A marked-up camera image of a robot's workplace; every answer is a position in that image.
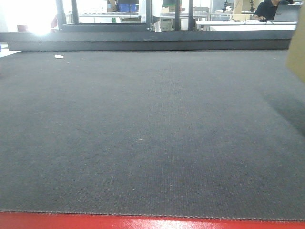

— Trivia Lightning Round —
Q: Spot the tall brown cardboard box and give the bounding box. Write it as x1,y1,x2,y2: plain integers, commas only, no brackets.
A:
286,15,305,83

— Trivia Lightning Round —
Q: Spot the black conveyor belt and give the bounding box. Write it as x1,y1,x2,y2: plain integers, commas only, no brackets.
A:
0,50,305,221

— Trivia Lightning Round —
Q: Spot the red conveyor front edge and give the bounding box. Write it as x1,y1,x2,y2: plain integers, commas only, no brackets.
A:
0,212,305,229

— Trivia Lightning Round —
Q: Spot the blue storage crate background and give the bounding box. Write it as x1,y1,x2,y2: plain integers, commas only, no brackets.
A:
118,3,137,13

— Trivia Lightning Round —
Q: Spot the white work desk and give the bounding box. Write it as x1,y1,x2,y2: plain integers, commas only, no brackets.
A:
196,20,297,31

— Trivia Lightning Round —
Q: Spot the white plastic basket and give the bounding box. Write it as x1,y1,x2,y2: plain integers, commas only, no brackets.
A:
81,5,107,14

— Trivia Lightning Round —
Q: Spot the person in black shirt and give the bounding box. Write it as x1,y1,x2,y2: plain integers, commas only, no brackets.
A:
252,0,290,20

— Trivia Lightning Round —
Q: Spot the grey open laptop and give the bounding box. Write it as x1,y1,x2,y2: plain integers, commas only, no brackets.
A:
273,4,301,22

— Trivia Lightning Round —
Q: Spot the black conveyor end frame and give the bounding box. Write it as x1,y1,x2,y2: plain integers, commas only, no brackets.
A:
0,30,295,52

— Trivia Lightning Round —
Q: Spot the black metal frame rack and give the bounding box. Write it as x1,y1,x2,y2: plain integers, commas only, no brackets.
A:
56,0,195,32

